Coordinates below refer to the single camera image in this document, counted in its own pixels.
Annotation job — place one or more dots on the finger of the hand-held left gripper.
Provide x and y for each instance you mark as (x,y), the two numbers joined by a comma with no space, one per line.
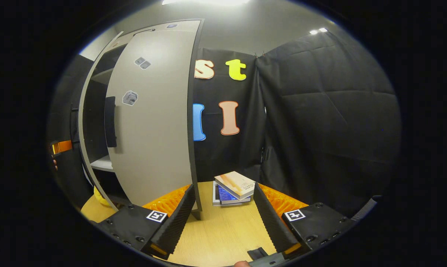
(62,147)

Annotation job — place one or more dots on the yellow plush toy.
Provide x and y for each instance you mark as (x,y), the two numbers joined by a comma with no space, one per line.
(99,196)

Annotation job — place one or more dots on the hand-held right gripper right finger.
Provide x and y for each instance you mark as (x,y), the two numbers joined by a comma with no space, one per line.
(273,222)

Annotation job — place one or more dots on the grey cabinet drawer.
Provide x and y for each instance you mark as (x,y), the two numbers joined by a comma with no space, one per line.
(186,25)

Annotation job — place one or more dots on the grey shoe cabinet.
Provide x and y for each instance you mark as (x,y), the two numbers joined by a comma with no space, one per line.
(103,164)

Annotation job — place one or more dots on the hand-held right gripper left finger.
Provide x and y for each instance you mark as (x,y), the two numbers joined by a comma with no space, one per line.
(175,222)

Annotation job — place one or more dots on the beige orange book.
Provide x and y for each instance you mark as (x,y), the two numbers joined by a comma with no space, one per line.
(236,183)

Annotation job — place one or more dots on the small ceiling light panel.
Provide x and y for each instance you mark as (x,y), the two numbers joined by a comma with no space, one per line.
(318,31)

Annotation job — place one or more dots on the large ceiling light panel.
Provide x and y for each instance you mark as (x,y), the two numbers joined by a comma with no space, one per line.
(205,2)

